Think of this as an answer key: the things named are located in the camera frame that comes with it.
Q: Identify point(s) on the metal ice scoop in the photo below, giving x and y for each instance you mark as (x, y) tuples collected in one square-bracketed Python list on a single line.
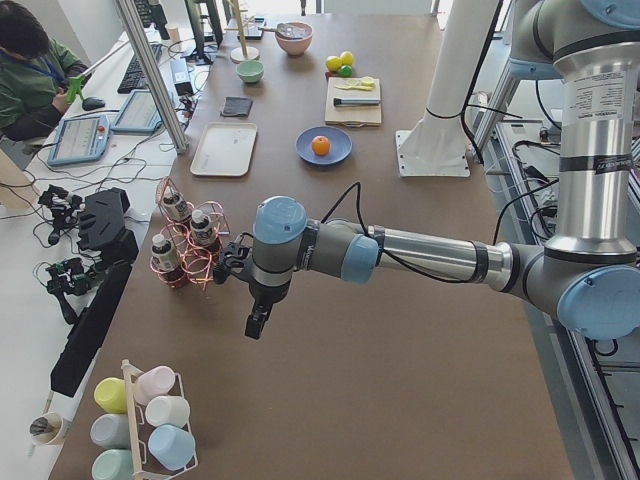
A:
[(287, 30)]

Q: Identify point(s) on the cream rabbit tray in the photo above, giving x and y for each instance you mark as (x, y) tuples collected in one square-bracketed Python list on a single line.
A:
[(224, 150)]

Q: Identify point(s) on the pink bowl of ice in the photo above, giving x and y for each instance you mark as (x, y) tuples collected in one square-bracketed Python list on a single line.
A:
[(296, 47)]

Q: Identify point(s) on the grey folded cloth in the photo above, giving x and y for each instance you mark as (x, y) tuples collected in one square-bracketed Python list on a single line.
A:
[(236, 107)]

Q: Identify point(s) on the paper cup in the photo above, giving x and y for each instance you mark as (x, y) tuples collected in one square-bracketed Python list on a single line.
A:
[(48, 429)]

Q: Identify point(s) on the copper wire bottle rack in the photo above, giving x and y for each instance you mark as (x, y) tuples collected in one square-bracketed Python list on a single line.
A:
[(197, 262)]

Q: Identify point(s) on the steel muddler black tip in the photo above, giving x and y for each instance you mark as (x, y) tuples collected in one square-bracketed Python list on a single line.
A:
[(355, 102)]

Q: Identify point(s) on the green bowl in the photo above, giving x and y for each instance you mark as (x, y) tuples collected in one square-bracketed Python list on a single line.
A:
[(250, 71)]

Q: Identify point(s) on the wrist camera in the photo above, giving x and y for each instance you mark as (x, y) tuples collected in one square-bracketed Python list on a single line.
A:
[(235, 260)]

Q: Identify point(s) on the wooden cup tree stand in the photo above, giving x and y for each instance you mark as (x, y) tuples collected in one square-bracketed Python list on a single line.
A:
[(244, 52)]

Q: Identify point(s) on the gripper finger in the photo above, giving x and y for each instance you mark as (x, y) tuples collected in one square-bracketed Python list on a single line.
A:
[(255, 323)]

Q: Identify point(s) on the wooden cutting board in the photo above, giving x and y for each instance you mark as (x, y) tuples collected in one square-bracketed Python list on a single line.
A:
[(352, 116)]

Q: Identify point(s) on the orange fruit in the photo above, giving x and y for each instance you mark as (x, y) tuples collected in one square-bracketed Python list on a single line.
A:
[(321, 145)]

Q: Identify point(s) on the yellow lemon upper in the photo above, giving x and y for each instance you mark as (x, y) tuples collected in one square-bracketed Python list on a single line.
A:
[(347, 58)]

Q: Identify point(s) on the yellow lemon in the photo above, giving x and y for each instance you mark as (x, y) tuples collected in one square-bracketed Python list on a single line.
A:
[(347, 58), (333, 63)]

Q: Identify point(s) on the tea bottle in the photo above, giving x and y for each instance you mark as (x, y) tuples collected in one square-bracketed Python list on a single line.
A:
[(166, 262), (176, 207)]

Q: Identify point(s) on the lemon half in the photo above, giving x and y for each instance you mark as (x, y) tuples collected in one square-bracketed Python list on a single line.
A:
[(368, 80)]

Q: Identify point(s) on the yellow lemon lower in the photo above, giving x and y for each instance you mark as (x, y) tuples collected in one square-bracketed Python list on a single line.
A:
[(333, 63)]

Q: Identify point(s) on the seated person green shirt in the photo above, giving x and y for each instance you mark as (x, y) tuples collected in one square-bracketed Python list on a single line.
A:
[(35, 70)]

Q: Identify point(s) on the black computer mouse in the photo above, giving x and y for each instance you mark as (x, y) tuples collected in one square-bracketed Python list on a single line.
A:
[(92, 103)]

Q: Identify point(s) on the tea bottle front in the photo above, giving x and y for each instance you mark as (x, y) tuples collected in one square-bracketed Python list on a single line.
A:
[(166, 262)]

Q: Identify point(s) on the black keyboard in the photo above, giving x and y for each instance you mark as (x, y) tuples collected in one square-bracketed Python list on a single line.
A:
[(134, 77)]

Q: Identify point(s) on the green lime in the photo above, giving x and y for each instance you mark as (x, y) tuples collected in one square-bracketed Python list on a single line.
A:
[(344, 71)]

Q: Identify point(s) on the tea bottle top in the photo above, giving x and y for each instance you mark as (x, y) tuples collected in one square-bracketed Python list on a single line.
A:
[(176, 207)]

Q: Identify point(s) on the tea bottle side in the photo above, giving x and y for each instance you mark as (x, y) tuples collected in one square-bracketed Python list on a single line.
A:
[(203, 232)]

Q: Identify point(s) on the blue teach pendant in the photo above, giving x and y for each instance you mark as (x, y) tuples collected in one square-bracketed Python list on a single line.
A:
[(80, 140), (138, 115)]

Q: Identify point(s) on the rack of pastel cups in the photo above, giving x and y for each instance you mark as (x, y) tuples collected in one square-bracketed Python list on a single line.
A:
[(145, 429)]

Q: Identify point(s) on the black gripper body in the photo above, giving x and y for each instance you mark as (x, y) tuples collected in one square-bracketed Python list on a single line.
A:
[(265, 295)]

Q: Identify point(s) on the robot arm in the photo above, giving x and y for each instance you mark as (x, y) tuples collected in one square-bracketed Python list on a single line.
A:
[(585, 275)]

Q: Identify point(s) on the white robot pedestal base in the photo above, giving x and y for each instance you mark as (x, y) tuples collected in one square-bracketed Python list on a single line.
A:
[(436, 146)]

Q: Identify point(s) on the blue plate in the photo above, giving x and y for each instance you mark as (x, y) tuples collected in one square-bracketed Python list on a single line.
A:
[(341, 146)]

